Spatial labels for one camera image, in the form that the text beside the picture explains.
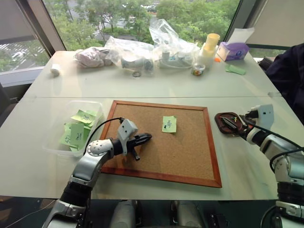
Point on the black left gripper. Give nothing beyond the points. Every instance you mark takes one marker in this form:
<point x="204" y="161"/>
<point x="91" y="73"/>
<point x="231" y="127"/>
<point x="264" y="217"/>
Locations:
<point x="133" y="142"/>

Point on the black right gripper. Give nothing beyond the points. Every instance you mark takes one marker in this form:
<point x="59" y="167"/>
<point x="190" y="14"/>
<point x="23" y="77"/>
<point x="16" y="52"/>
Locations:
<point x="246" y="122"/>

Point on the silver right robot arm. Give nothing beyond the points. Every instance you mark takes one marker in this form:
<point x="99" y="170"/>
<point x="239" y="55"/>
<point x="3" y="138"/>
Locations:
<point x="288" y="164"/>

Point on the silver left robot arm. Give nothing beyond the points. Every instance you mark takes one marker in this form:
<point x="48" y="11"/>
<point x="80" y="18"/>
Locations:
<point x="90" y="164"/>

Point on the brown leather tray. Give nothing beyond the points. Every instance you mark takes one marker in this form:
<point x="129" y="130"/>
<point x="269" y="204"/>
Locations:
<point x="222" y="127"/>

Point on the plain green sticky note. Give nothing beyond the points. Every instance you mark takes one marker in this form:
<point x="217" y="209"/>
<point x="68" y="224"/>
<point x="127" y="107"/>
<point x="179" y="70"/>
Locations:
<point x="74" y="148"/>

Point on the purple tissue box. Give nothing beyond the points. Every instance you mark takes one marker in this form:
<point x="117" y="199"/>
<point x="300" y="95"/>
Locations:
<point x="234" y="51"/>

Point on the clear plastic box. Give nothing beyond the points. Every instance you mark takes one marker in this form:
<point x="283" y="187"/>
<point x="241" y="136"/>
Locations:
<point x="54" y="145"/>

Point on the wood framed cork board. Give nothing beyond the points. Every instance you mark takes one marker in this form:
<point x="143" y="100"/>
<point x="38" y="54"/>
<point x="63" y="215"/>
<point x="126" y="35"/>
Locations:
<point x="166" y="154"/>

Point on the small colourful printed jar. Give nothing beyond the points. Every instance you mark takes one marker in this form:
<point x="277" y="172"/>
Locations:
<point x="198" y="69"/>

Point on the black bag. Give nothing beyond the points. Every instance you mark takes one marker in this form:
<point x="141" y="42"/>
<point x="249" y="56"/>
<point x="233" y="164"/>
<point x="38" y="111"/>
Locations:
<point x="263" y="63"/>

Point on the person in dark clothing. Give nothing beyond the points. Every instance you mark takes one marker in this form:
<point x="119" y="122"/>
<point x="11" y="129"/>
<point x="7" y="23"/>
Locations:
<point x="289" y="76"/>

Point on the white plastic container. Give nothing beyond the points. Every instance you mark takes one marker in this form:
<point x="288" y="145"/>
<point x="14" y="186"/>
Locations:
<point x="207" y="58"/>

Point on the grey cylindrical device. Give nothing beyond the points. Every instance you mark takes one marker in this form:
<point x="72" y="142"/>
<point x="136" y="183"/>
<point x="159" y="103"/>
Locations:
<point x="133" y="63"/>

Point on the grey rounded shape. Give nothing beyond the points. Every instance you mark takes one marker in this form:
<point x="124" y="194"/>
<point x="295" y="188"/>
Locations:
<point x="126" y="213"/>
<point x="187" y="213"/>

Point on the white power strip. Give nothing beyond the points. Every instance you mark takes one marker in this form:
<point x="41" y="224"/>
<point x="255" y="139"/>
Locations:
<point x="175" y="64"/>

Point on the white plug adapter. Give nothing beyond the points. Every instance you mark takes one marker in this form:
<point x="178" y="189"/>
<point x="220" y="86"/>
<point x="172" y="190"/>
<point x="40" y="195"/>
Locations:
<point x="165" y="55"/>

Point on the yellow plastic cup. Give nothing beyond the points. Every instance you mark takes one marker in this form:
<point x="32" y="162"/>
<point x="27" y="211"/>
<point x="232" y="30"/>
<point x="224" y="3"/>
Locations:
<point x="212" y="41"/>

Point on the crumpled clear plastic bag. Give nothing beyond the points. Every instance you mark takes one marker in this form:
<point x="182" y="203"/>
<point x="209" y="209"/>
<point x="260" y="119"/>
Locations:
<point x="128" y="47"/>

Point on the bag with pink cloth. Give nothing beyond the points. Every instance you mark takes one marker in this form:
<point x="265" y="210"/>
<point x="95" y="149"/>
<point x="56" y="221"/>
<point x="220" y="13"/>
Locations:
<point x="91" y="58"/>

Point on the tall clear plastic bag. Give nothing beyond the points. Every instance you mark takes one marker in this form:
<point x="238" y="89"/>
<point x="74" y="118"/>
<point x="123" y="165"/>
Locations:
<point x="166" y="35"/>

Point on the white paper roll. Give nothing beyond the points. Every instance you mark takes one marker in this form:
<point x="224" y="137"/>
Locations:
<point x="55" y="69"/>

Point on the grey roller blind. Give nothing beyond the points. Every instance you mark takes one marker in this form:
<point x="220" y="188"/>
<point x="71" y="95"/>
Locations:
<point x="14" y="19"/>
<point x="278" y="21"/>

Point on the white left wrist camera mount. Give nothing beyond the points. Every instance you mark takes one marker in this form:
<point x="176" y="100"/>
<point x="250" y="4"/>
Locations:
<point x="127" y="130"/>

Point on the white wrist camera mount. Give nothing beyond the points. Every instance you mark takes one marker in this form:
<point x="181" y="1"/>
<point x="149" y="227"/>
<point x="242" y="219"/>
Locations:
<point x="264" y="116"/>
<point x="127" y="130"/>

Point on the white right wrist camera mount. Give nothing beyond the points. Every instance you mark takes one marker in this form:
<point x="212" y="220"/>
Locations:
<point x="264" y="116"/>

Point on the dark window frame post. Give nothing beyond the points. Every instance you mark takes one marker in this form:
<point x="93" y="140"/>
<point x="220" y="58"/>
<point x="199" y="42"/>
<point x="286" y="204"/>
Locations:
<point x="45" y="26"/>
<point x="234" y="19"/>

